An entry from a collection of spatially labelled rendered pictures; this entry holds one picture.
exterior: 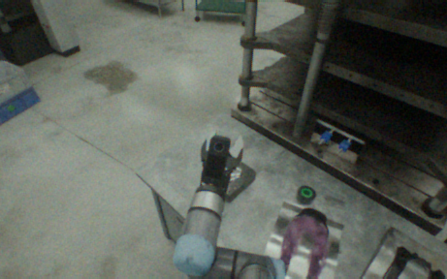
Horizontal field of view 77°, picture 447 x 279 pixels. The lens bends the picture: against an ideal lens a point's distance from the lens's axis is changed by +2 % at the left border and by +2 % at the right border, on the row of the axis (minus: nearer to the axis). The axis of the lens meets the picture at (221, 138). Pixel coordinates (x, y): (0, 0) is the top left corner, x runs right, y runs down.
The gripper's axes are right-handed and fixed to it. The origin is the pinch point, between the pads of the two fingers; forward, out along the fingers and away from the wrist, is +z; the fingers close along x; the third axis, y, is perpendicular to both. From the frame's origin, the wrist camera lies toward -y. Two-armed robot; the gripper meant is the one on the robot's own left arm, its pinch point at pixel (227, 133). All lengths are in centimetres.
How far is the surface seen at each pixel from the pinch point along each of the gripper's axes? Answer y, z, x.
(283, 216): 55, 14, 31
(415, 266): 42, 0, 76
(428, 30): -16, 63, 63
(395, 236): 50, 15, 77
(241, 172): 59, 35, 10
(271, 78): 40, 98, 16
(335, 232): 52, 11, 52
